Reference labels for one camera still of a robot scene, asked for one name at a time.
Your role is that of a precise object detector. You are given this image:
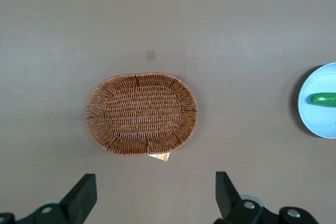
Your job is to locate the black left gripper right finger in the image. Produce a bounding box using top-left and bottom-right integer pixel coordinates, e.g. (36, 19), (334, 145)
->
(215, 171), (320, 224)

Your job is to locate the light blue round plate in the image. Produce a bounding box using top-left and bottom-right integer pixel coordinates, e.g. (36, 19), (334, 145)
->
(297, 62), (336, 139)

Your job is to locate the orange paper basket tag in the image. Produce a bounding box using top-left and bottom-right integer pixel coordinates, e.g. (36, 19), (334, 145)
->
(147, 152), (171, 164)

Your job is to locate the green cucumber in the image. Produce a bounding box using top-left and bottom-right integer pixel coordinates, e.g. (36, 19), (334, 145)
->
(309, 92), (336, 108)

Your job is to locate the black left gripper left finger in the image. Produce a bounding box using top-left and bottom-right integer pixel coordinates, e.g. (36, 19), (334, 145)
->
(0, 173), (98, 224)

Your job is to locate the brown wicker oval basket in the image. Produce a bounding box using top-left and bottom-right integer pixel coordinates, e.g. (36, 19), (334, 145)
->
(85, 72), (199, 157)

